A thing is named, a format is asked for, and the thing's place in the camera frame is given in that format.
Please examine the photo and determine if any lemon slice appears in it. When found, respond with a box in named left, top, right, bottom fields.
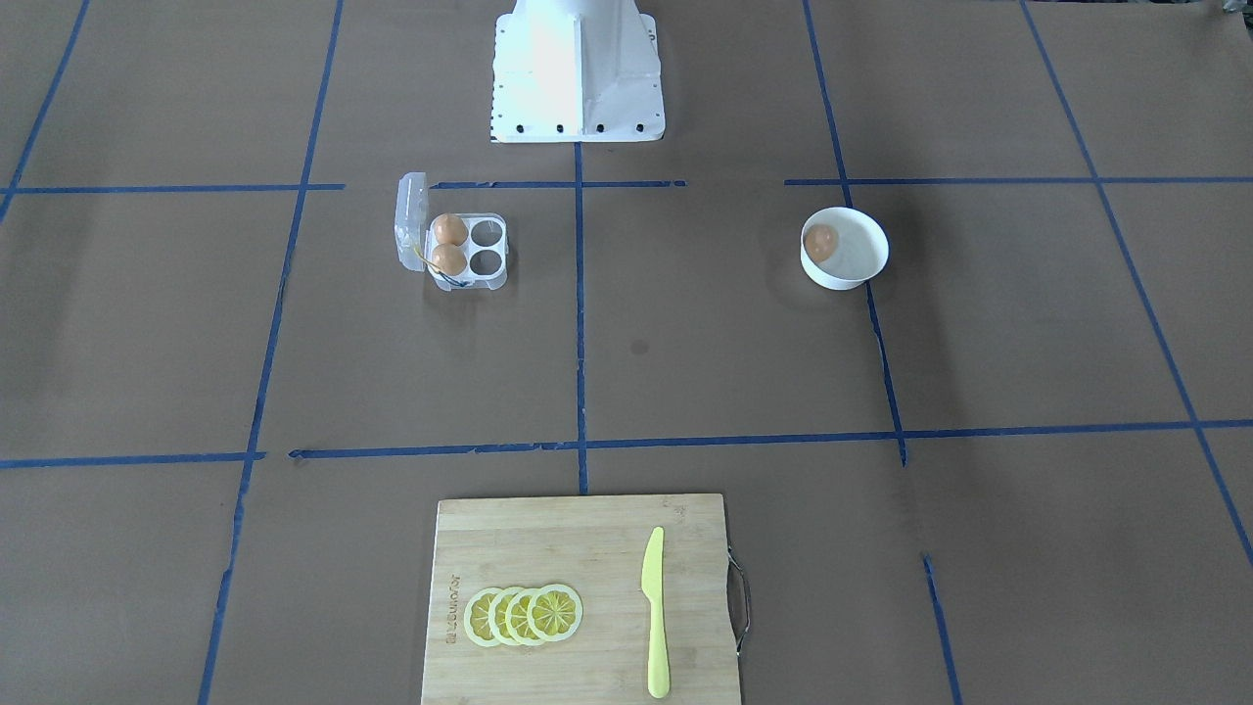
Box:
left=462, top=587, right=501, bottom=647
left=504, top=589, right=544, bottom=646
left=487, top=586, right=521, bottom=646
left=528, top=584, right=583, bottom=642

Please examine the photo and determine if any wooden cutting board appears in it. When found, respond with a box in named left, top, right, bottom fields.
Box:
left=420, top=493, right=742, bottom=704

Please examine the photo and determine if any clear plastic egg box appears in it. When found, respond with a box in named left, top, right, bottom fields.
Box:
left=393, top=172, right=510, bottom=293

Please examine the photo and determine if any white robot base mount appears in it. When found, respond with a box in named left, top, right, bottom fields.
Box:
left=489, top=1, right=667, bottom=144

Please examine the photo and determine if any front lemon slice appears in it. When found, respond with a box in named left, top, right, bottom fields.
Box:
left=462, top=587, right=501, bottom=647

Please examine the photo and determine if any brown egg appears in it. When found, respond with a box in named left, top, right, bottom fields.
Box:
left=426, top=244, right=470, bottom=280
left=803, top=223, right=840, bottom=263

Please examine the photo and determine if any yellow rubber band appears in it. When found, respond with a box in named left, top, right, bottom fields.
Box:
left=413, top=244, right=470, bottom=291

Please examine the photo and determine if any white ceramic bowl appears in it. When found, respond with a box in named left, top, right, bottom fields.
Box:
left=798, top=207, right=890, bottom=291

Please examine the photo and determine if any yellow plastic knife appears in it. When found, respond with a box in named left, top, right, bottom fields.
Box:
left=640, top=526, right=672, bottom=699

